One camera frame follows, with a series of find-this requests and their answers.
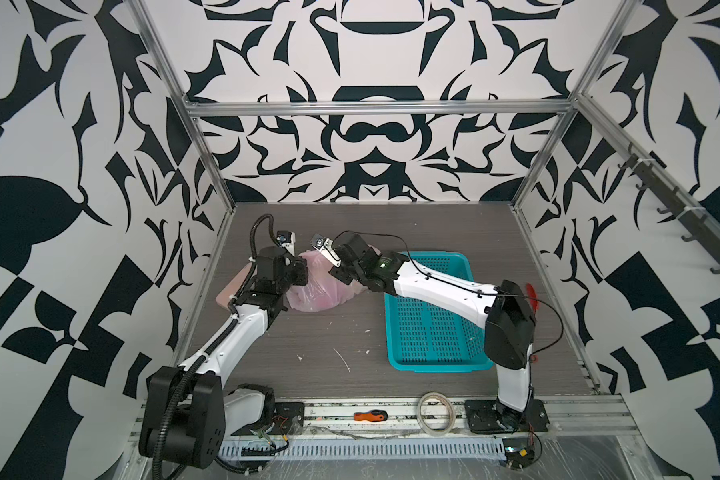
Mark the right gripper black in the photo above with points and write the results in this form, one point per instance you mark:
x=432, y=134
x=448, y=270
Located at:
x=341, y=273

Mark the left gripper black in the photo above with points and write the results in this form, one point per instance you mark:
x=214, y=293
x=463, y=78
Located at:
x=297, y=265

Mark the pink plastic bag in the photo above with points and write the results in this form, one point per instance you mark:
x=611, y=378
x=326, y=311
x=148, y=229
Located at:
x=322, y=291

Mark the teal plastic basket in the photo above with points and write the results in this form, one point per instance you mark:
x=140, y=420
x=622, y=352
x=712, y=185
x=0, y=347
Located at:
x=424, y=338

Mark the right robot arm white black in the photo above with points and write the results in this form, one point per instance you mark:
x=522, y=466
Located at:
x=504, y=312

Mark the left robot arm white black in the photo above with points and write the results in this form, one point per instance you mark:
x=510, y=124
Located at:
x=187, y=412

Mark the pink case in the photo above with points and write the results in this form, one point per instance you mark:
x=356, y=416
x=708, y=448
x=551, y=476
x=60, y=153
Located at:
x=228, y=292

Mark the red kitchen tongs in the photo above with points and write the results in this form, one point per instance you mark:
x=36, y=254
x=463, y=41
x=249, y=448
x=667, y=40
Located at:
x=531, y=297

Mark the clear tape roll front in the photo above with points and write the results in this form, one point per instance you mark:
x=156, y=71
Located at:
x=435, y=414

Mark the green circuit board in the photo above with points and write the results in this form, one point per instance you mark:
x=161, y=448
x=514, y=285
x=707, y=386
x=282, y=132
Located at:
x=520, y=454

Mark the black hook rack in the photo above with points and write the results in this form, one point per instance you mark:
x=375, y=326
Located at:
x=676, y=202

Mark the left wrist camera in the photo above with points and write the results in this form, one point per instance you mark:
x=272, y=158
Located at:
x=287, y=240

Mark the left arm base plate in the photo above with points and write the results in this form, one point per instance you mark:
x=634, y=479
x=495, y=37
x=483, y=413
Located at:
x=281, y=418

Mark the orange handled screwdriver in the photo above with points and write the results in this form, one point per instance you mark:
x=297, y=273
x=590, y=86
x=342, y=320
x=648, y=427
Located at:
x=373, y=416

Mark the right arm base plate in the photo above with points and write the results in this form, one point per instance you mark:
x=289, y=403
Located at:
x=490, y=417

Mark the white cable duct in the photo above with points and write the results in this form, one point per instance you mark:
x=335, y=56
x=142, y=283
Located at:
x=300, y=449

